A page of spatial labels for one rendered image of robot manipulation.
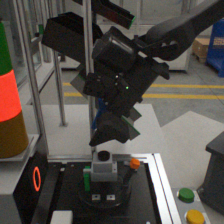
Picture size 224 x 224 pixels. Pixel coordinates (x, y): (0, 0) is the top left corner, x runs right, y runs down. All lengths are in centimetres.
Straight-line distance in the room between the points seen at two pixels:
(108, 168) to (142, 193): 13
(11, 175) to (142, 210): 37
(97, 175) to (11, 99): 35
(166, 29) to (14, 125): 29
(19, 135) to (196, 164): 74
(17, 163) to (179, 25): 34
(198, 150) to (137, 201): 47
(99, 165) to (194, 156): 51
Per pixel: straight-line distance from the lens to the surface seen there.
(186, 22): 44
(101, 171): 55
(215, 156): 70
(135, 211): 59
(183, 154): 96
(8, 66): 27
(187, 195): 65
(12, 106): 28
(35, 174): 34
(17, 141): 29
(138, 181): 66
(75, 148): 96
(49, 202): 63
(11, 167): 32
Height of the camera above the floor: 144
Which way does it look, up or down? 29 degrees down
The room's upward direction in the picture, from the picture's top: straight up
